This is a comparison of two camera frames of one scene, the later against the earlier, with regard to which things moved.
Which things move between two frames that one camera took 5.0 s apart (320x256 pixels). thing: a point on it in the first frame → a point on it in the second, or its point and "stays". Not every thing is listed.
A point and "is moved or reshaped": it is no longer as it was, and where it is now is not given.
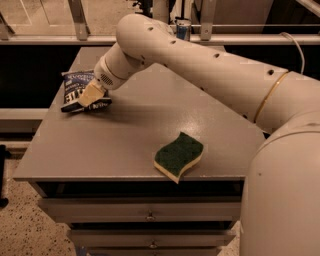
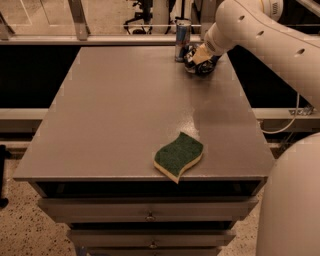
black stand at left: (3, 154) stays
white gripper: (104, 74) → (213, 46)
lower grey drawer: (156, 238) stays
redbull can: (183, 29) stays
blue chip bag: (75, 82) is moved or reshaped
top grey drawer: (193, 209) stays
